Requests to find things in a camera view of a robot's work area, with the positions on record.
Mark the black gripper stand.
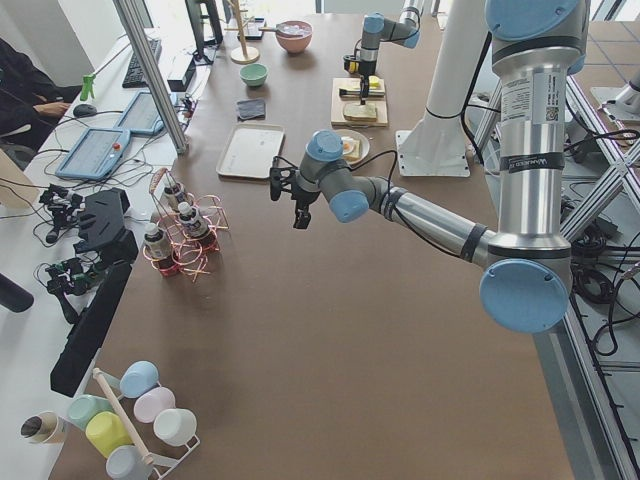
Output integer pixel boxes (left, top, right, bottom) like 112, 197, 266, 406
73, 188, 139, 266

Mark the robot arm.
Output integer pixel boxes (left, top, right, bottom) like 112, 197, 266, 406
343, 0, 425, 106
270, 1, 589, 333

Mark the black keyboard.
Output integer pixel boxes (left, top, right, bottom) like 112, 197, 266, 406
121, 38, 164, 90

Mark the black bar device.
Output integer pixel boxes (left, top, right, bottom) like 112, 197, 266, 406
50, 261, 132, 397

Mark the wooden cup tree stand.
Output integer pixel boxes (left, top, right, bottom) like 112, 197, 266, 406
226, 0, 260, 65

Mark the white cup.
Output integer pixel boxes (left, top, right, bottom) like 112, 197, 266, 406
153, 408, 197, 446

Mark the grey blue cup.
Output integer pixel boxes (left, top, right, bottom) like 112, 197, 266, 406
106, 445, 153, 480

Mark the yellow cup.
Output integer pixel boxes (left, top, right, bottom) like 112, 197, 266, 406
85, 411, 133, 458

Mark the lower right bottle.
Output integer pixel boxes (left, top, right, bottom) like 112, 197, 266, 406
144, 223, 171, 260

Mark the cream rabbit tray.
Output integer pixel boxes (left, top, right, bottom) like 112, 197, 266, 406
216, 122, 285, 180

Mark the seated person in black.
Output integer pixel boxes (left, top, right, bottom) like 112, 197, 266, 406
1, 39, 81, 151

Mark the black computer mouse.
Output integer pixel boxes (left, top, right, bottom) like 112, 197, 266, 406
73, 103, 98, 118

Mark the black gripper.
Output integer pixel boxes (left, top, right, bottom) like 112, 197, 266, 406
269, 155, 317, 230
343, 47, 376, 105

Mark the mint cup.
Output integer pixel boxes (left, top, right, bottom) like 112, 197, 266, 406
67, 394, 113, 431

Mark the bread slice on plate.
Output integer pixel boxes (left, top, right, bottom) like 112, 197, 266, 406
341, 136, 361, 162

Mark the lower left bottle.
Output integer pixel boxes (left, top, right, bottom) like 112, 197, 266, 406
178, 201, 207, 238

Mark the pink bowl with ice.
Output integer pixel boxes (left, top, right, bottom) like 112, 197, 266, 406
275, 20, 313, 54

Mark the green clamp tool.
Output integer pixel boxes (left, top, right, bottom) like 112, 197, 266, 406
80, 73, 96, 102

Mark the white round plate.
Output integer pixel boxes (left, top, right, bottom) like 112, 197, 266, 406
335, 129, 370, 164

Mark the brown bread slice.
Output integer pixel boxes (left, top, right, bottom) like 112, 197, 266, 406
342, 102, 378, 122

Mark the grey folded cloth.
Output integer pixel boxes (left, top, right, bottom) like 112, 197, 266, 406
236, 98, 266, 121

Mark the white wire cup rack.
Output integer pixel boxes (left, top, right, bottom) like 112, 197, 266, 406
92, 368, 201, 479

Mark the top bottle in rack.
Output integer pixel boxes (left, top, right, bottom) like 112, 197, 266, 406
163, 183, 185, 211

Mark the paper cup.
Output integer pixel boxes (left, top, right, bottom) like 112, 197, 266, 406
20, 411, 68, 444

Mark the copper wire bottle rack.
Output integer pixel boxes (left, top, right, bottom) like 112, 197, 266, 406
142, 167, 229, 280

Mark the mint green bowl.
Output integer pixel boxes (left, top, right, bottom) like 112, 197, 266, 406
239, 63, 268, 87

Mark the near blue teach pendant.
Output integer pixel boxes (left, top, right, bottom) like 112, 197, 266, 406
55, 128, 131, 180

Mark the pink cup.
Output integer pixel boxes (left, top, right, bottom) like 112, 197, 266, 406
133, 386, 176, 423

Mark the far blue teach pendant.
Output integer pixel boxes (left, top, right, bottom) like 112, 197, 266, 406
114, 91, 164, 137

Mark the bamboo cutting board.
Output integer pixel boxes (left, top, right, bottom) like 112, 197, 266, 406
331, 76, 388, 127

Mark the aluminium frame post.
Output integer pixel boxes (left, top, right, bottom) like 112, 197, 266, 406
113, 0, 188, 155

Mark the blue teach pendant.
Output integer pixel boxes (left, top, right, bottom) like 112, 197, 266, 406
114, 91, 164, 137
55, 128, 131, 180

